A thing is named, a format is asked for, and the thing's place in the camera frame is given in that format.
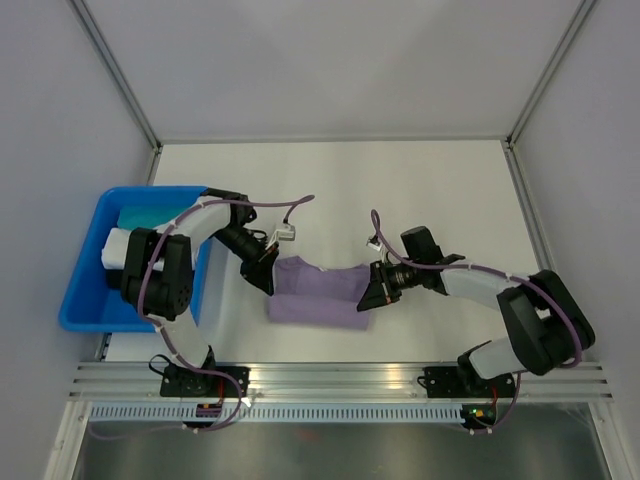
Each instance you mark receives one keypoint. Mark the white rolled t-shirt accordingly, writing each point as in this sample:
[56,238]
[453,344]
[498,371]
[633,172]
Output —
[113,254]

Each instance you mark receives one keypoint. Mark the aluminium rail base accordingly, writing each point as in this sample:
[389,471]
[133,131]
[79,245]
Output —
[333,383]

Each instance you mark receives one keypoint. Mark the purple t-shirt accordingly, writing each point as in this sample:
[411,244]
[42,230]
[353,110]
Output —
[309,295]

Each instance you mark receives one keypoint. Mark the slotted white cable duct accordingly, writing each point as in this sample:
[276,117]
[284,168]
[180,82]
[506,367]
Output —
[291,413]

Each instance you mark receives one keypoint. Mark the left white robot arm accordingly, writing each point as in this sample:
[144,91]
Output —
[158,276]

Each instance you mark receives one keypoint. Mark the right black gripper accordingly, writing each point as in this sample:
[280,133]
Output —
[375,293]

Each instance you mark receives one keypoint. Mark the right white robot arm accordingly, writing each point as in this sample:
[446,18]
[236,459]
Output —
[545,328]

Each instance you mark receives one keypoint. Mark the aluminium frame post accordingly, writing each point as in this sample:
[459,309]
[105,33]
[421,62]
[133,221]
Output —
[94,33]
[570,34]

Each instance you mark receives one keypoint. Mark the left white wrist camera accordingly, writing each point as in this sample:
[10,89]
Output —
[283,233]

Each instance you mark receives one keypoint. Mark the black rolled t-shirt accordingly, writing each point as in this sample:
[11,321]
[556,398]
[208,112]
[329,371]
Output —
[114,279]

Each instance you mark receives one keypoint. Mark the teal rolled t-shirt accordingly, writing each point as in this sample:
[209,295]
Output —
[147,216]

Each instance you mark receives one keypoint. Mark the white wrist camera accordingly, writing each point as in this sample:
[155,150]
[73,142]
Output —
[375,243]
[283,233]

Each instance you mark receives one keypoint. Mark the left aluminium frame post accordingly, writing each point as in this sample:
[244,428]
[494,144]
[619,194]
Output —
[94,33]

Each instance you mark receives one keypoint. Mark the blue plastic bin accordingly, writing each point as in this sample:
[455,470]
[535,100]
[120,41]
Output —
[89,306]

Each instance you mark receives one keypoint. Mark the right aluminium frame post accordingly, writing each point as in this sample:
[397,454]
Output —
[570,34]

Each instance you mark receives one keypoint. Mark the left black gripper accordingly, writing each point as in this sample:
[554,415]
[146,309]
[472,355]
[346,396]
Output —
[258,270]

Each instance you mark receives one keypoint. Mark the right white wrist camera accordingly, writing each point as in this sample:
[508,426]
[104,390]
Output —
[375,243]

